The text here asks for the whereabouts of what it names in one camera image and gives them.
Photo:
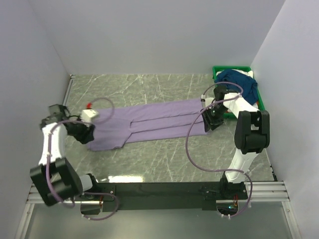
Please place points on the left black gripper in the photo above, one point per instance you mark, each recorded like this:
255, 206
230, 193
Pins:
87, 135

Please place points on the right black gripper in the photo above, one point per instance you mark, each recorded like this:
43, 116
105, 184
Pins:
211, 122

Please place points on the purple t shirt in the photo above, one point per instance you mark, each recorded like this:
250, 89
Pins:
115, 128

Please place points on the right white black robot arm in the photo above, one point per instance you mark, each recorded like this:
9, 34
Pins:
251, 137

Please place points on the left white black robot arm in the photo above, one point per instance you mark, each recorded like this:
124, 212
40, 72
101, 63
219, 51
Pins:
54, 177

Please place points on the green plastic bin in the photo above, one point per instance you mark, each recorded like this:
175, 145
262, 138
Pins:
250, 88

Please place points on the dark blue t shirt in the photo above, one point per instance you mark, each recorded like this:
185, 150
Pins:
239, 82

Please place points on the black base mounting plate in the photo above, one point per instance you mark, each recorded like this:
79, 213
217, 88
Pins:
164, 195

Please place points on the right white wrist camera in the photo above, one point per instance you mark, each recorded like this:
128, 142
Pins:
206, 101

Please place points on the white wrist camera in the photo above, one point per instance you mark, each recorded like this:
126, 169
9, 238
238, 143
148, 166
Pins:
88, 114
206, 101

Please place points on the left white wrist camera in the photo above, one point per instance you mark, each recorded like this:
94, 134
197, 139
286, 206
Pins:
88, 114

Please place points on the aluminium rail frame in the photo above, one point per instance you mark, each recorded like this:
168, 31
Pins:
268, 202

